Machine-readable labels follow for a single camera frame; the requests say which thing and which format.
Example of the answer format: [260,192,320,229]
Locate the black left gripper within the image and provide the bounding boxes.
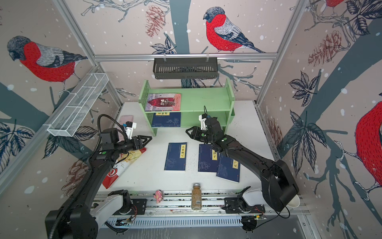
[115,135,152,154]

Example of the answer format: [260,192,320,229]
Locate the blue book yellow label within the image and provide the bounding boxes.
[151,112,181,127]

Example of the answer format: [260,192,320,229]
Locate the pink Hamlet book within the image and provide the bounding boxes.
[145,93,181,112]

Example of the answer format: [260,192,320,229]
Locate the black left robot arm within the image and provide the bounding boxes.
[45,124,152,239]

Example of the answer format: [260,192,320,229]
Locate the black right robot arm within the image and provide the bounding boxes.
[186,117,299,212]

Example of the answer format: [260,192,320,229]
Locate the pink case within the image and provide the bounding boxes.
[118,115,136,129]

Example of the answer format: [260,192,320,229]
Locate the red snack bag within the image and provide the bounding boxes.
[102,147,147,189]

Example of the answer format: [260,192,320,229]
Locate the green wooden shelf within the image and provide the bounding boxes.
[138,80,235,136]

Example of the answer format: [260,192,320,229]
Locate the spice jar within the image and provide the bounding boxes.
[192,183,202,210]

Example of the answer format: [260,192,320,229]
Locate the pink small toy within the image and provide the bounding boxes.
[154,190,163,204]

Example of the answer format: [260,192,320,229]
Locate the black hanging basket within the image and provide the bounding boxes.
[153,57,219,80]

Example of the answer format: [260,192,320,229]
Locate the white cup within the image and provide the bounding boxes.
[287,195,300,208]

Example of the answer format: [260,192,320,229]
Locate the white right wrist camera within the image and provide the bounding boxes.
[199,113,209,130]

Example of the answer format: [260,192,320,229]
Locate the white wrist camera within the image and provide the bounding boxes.
[199,113,209,130]
[123,121,137,139]

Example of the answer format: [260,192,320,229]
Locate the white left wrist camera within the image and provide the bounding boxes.
[123,121,137,139]

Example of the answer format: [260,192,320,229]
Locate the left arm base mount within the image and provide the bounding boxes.
[105,190,147,216]

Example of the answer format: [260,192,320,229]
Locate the aluminium rail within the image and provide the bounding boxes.
[92,190,311,218]

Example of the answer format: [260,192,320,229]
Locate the white wire mesh basket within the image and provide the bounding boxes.
[47,73,109,137]

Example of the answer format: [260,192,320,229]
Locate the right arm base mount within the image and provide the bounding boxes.
[221,186,266,214]

